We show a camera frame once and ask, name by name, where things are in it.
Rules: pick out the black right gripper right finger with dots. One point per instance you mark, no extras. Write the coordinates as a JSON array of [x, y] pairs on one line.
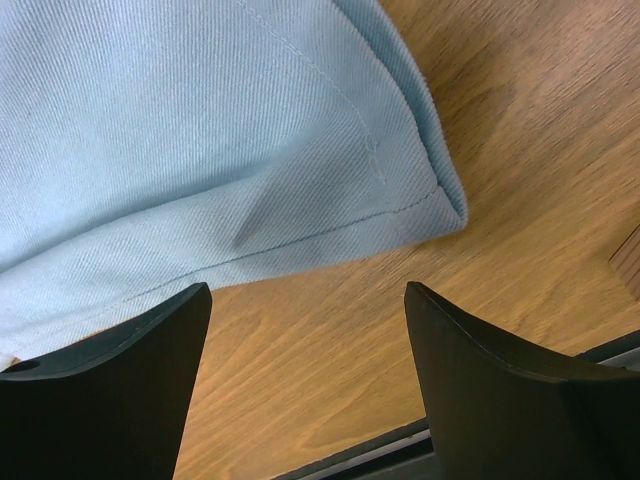
[[501, 407]]

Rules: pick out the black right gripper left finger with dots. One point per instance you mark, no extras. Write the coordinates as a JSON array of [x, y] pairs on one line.
[[112, 406]]

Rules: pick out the light blue trousers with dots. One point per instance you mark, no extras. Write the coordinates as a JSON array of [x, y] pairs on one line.
[[150, 145]]

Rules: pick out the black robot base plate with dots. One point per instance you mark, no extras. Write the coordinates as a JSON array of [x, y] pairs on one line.
[[408, 453]]

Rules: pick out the wooden clothes rack frame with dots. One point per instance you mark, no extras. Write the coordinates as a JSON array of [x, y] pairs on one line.
[[625, 262]]

